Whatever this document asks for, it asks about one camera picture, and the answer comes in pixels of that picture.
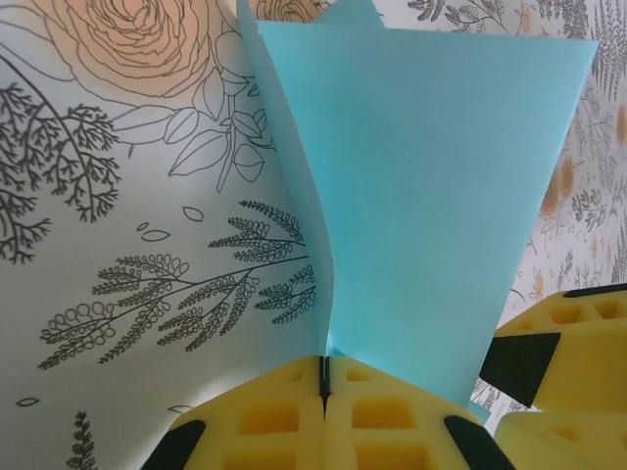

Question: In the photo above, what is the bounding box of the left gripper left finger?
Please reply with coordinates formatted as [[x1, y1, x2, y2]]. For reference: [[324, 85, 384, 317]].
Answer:
[[145, 354, 328, 470]]

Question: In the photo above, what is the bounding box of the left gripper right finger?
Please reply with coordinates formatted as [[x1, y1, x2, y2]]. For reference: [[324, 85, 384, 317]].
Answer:
[[325, 354, 511, 470]]

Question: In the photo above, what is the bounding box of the teal cloth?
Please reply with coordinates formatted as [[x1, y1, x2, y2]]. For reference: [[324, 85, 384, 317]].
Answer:
[[236, 0, 602, 427]]

